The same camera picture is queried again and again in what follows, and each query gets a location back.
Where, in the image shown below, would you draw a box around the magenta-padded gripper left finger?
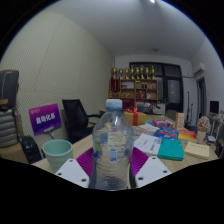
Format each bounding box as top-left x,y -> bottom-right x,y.
54,147 -> 98,190

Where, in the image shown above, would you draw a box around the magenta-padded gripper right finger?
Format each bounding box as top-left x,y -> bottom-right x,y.
129,146 -> 173,189

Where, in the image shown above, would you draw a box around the clear plastic water bottle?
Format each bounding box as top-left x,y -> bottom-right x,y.
90,98 -> 136,191

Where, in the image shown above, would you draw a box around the pale green ribbed cup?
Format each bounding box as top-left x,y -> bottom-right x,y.
42,139 -> 74,174

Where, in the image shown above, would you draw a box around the white printed booklet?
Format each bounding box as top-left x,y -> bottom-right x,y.
133,133 -> 163,157

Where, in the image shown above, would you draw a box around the teal book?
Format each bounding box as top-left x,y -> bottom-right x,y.
156,138 -> 185,162

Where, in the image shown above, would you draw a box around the blue packet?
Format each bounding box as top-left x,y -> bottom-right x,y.
153,127 -> 180,141

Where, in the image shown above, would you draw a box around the white paper sheet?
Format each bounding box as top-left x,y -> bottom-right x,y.
138,123 -> 160,133

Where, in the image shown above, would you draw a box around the black suitcase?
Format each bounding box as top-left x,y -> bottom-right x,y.
19,134 -> 44,165

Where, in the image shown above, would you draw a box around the pink packet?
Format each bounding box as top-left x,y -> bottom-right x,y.
152,119 -> 174,129

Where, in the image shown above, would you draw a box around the pale yellow notebook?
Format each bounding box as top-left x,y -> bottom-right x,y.
183,140 -> 211,160

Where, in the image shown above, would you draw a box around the orange book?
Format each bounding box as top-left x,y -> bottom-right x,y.
177,129 -> 198,142

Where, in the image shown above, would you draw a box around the yellow gift box red ribbon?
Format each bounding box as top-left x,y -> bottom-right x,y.
123,106 -> 148,127

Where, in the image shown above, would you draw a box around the black office chair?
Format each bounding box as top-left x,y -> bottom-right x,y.
61,98 -> 102,144

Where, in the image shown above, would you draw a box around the small upright orange box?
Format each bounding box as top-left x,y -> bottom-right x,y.
174,112 -> 186,131

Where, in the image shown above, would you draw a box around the purple sign board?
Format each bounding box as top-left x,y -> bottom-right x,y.
28,103 -> 62,136

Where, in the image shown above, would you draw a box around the pink flowers in white pot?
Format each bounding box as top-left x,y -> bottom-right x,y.
196,115 -> 211,145

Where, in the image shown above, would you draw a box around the silver ribbed suitcase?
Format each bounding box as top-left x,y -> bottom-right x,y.
0,108 -> 19,149

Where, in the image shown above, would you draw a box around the cluttered wooden side desk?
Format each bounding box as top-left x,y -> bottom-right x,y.
206,113 -> 224,158

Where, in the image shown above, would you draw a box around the wooden shelf unit with trophies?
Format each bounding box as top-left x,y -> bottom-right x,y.
109,64 -> 159,110

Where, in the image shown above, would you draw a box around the black framed glass door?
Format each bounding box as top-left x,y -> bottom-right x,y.
129,61 -> 184,114

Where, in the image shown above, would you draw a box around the computer monitor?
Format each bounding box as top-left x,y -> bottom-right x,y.
209,100 -> 220,116

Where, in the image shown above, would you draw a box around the dark brown-trimmed bag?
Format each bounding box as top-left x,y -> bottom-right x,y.
0,69 -> 20,111

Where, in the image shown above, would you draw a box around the white wall air conditioner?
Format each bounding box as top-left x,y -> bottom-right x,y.
193,62 -> 207,76

